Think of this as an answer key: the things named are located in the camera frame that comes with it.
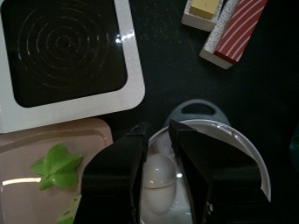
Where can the pink cutting board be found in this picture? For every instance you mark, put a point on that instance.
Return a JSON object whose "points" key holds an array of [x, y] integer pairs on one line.
{"points": [[22, 204]]}

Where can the yellow butter toy block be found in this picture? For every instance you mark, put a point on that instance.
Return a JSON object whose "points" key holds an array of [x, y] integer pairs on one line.
{"points": [[201, 8]]}

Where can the grey toy pot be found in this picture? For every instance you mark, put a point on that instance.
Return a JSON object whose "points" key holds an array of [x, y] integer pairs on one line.
{"points": [[172, 115]]}

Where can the red striped bacon toy block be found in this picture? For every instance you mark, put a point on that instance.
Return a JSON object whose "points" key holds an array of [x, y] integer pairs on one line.
{"points": [[240, 29]]}

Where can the white toy stove black top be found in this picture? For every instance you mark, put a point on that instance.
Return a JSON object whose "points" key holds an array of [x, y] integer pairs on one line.
{"points": [[132, 73]]}

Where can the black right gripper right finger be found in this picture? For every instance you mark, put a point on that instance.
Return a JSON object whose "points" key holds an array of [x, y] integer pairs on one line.
{"points": [[221, 189]]}

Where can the green star-shaped toy leaf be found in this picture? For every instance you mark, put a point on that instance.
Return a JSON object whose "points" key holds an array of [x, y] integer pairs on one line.
{"points": [[57, 169]]}

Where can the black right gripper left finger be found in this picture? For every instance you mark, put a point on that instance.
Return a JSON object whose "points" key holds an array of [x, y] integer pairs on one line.
{"points": [[112, 180]]}

